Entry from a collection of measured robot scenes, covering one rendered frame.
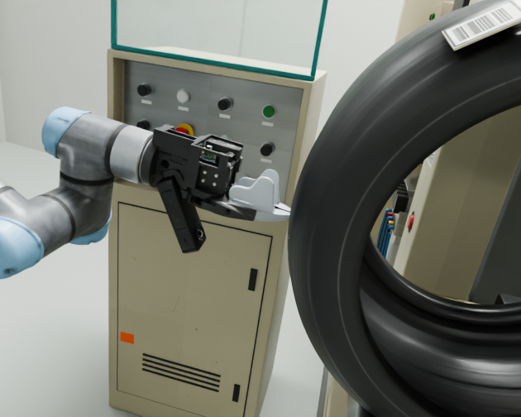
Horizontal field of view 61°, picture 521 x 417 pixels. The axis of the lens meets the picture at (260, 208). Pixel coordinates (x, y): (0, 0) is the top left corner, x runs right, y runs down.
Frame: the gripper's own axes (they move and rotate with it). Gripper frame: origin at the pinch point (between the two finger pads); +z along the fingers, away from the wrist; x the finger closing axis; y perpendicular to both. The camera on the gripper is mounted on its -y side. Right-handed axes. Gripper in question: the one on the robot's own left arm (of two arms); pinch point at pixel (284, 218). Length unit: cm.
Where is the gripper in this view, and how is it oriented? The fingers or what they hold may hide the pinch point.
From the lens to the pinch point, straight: 59.7
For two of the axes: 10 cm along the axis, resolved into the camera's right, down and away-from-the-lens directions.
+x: 2.3, -3.5, 9.1
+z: 9.4, 3.1, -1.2
